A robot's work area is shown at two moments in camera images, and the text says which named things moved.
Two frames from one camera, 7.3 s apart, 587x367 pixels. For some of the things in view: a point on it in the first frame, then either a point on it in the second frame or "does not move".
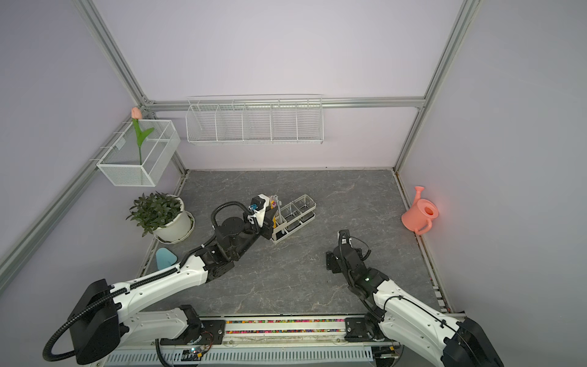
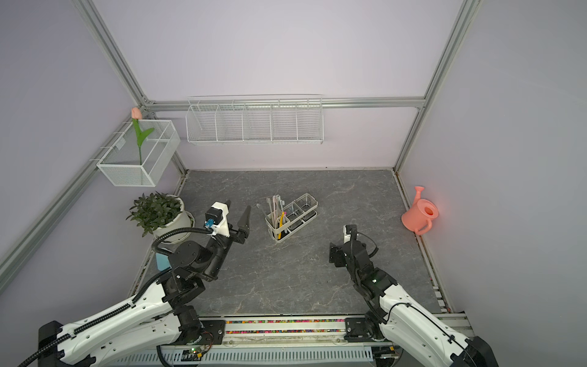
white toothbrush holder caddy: [292, 215] does not move
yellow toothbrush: [273, 204] → [281, 221]
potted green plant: [163, 215] does not move
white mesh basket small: [127, 164] does not move
